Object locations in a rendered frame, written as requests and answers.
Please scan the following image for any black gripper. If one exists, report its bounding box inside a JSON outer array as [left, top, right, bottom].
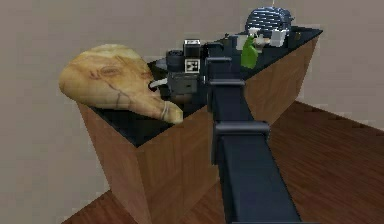
[[148, 49, 204, 102]]

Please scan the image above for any wooden counter with black top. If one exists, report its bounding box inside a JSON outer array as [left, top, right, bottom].
[[76, 25, 324, 224]]

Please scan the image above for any green spray bottle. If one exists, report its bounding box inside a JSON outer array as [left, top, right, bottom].
[[240, 27, 265, 70]]

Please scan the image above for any blue striped rounded container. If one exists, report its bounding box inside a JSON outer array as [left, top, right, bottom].
[[244, 5, 296, 38]]

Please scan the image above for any small white box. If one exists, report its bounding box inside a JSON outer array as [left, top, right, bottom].
[[270, 28, 290, 48]]

